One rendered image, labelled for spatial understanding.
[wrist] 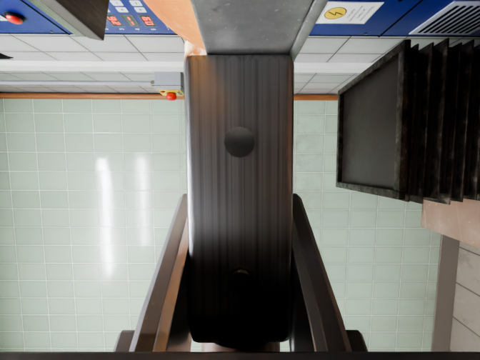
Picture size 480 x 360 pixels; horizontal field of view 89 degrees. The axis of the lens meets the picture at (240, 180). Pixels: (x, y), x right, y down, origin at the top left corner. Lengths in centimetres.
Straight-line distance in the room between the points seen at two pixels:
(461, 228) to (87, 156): 155
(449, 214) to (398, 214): 65
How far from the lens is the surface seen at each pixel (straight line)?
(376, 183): 61
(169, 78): 101
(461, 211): 91
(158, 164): 136
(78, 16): 42
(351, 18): 65
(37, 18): 75
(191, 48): 17
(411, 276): 173
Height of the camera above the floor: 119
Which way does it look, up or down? level
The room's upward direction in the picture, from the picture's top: 90 degrees counter-clockwise
